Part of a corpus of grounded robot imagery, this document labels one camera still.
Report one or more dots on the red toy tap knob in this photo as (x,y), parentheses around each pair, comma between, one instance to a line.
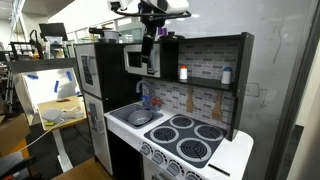
(156,102)

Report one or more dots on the grey toy faucet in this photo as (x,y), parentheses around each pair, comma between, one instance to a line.
(142,83)

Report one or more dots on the white shaker blue cap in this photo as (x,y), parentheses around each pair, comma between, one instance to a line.
(226,76)

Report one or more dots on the white plastic item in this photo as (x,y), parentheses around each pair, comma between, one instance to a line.
(53,114)

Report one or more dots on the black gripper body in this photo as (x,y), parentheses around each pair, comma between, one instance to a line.
(152,16)

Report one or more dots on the toy microwave oven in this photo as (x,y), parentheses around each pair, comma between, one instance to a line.
(133,72)

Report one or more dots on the purple block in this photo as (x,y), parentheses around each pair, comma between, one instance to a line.
(165,32)
(160,31)

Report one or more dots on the white shaker orange cap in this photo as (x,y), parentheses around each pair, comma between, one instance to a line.
(183,73)

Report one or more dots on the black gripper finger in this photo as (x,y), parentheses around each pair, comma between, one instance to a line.
(147,50)

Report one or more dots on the blue toy tap knob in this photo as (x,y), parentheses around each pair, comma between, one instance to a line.
(145,99)

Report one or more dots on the black white toy kitchen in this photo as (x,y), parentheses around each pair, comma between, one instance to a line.
(116,73)

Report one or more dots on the blue tape strip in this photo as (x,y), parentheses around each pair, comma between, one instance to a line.
(32,76)
(56,86)
(69,75)

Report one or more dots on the black pot lid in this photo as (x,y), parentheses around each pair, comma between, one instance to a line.
(171,36)

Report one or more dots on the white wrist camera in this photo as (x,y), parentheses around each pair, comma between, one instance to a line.
(121,4)

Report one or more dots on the grey stove knob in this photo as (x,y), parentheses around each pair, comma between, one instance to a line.
(158,157)
(191,176)
(173,167)
(145,149)

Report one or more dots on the black monitor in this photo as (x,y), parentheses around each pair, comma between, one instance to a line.
(53,30)

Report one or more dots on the wooden desk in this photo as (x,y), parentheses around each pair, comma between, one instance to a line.
(73,103)

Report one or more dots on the cardboard box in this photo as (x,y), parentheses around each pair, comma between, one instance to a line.
(13,133)

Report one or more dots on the wooden spoon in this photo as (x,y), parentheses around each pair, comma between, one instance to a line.
(190,100)

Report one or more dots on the white panel with tape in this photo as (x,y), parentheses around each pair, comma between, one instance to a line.
(43,88)

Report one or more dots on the wooden slotted spatula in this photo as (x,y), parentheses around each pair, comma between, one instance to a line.
(217,108)

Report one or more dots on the grey metal bowl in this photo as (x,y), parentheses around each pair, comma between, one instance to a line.
(139,117)

